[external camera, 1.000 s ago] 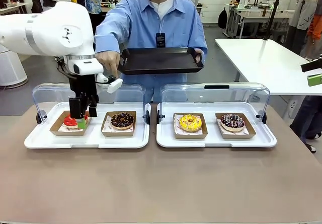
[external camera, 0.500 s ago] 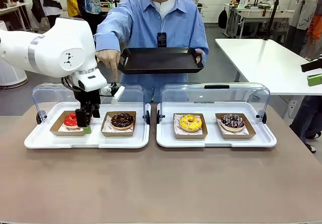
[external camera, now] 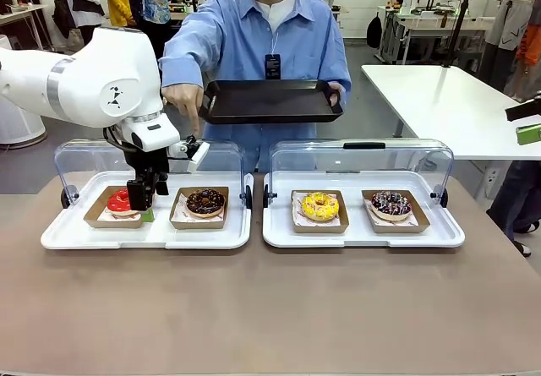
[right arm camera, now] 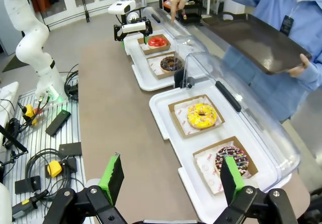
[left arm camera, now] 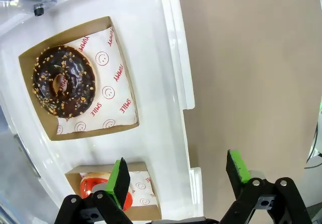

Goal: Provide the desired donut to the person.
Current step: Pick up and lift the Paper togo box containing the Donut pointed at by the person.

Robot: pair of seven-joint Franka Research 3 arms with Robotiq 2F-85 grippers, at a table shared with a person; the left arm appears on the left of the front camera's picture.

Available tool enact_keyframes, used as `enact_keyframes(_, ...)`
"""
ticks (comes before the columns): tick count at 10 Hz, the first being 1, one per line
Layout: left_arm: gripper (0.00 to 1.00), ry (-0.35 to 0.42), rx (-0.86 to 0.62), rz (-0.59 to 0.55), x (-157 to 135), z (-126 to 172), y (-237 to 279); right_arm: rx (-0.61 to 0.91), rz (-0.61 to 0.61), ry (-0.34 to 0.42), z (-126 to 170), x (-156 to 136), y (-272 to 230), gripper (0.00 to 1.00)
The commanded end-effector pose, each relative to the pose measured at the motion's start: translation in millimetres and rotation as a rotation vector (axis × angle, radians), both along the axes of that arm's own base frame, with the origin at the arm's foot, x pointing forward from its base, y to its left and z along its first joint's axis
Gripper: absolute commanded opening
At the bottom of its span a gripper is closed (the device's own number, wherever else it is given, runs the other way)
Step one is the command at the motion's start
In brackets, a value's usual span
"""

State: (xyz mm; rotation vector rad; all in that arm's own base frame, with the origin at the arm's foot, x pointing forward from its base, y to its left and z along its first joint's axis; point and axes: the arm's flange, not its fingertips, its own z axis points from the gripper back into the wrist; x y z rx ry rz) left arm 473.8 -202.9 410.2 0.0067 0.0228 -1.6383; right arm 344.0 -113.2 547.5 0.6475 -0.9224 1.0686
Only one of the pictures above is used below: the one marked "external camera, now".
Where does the dressed mannequin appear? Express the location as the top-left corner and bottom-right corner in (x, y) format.
(481, 0), (541, 101)

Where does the white display tray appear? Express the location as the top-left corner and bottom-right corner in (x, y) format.
(261, 169), (467, 249)
(40, 169), (254, 251)

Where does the black serving tray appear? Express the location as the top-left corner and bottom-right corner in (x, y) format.
(198, 79), (345, 126)

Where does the person's left hand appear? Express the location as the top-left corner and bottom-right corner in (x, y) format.
(324, 80), (345, 109)

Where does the dark sprinkled donut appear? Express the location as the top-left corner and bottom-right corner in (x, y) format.
(370, 189), (413, 222)

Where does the seated person in dark trousers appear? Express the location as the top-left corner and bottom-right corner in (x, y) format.
(485, 160), (541, 259)

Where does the person in blue shirt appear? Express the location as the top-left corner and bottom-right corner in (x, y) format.
(160, 0), (352, 174)

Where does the red glazed donut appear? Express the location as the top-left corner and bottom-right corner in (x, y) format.
(106, 188), (143, 219)

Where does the light background desk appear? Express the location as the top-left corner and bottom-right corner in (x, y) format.
(0, 3), (50, 52)

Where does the black lanyard badge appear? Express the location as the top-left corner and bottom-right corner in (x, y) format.
(265, 53), (282, 80)

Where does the brown cardboard donut box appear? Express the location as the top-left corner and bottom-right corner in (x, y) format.
(361, 188), (431, 234)
(83, 185), (156, 230)
(168, 186), (230, 231)
(290, 188), (350, 235)

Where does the person's right hand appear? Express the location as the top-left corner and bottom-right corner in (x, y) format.
(161, 83), (205, 137)

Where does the person's right forearm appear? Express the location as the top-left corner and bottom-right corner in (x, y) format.
(160, 33), (212, 93)

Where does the clear display lid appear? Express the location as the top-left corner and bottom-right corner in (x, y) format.
(262, 139), (456, 210)
(53, 139), (254, 210)

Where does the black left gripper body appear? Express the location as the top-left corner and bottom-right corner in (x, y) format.
(124, 148), (171, 183)

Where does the yellow sprinkle donut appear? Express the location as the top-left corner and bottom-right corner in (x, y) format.
(299, 191), (341, 221)

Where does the black tripod pole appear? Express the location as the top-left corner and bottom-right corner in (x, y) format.
(441, 0), (481, 69)

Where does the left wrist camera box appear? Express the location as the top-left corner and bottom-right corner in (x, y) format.
(167, 134), (211, 173)

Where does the white background work table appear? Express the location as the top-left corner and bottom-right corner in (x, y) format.
(378, 6), (495, 65)

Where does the chocolate sprinkle donut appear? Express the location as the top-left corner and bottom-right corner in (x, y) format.
(184, 188), (227, 220)

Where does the black backpack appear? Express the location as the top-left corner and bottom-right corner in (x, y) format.
(366, 12), (384, 50)

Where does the person's left forearm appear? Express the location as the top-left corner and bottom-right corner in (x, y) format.
(320, 54), (352, 94)

